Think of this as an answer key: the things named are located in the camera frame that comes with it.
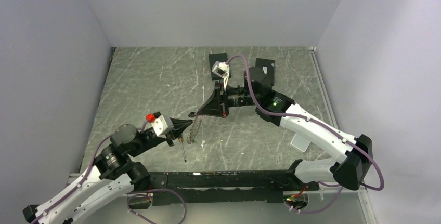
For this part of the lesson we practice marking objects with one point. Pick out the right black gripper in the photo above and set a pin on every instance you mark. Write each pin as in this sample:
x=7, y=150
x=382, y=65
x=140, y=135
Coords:
x=213, y=107

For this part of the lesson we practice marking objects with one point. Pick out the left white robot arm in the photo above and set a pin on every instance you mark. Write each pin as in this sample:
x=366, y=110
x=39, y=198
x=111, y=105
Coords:
x=110, y=174

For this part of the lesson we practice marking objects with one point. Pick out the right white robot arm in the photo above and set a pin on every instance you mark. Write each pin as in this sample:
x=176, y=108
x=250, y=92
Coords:
x=351, y=157

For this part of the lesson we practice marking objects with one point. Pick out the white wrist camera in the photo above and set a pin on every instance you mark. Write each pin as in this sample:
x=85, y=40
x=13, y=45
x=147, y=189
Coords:
x=222, y=70
x=160, y=123

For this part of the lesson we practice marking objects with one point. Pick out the right black box with label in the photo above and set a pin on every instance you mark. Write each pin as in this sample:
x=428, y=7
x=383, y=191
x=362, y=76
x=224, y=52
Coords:
x=268, y=67

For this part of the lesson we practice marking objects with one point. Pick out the yellow black screwdriver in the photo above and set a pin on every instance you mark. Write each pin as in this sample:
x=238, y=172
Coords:
x=181, y=141

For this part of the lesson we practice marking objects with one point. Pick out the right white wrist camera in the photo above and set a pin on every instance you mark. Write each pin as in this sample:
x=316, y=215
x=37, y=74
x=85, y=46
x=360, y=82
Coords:
x=222, y=70

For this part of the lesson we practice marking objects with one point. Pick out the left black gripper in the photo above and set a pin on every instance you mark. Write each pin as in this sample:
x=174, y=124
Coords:
x=179, y=125

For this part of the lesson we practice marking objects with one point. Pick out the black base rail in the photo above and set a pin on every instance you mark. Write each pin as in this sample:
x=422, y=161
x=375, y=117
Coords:
x=270, y=186

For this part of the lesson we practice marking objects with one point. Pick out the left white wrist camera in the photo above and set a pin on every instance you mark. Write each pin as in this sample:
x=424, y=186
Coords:
x=160, y=123

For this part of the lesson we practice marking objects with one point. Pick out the left black box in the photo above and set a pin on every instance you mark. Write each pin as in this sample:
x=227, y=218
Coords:
x=220, y=57

